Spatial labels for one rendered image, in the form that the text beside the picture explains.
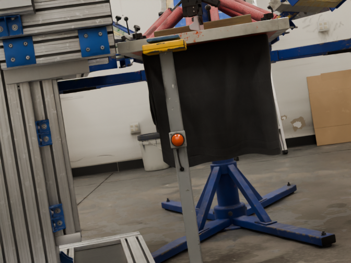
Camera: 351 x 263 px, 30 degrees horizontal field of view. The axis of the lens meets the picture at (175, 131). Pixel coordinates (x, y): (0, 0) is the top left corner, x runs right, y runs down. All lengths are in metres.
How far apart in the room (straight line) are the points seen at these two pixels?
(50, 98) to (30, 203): 0.36
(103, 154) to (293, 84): 2.16
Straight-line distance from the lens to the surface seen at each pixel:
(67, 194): 2.30
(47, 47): 2.08
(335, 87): 7.01
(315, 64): 7.04
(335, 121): 6.95
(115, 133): 7.06
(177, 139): 2.01
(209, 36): 2.23
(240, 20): 2.74
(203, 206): 3.50
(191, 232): 2.09
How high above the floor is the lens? 0.81
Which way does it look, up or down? 4 degrees down
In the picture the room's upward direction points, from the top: 8 degrees counter-clockwise
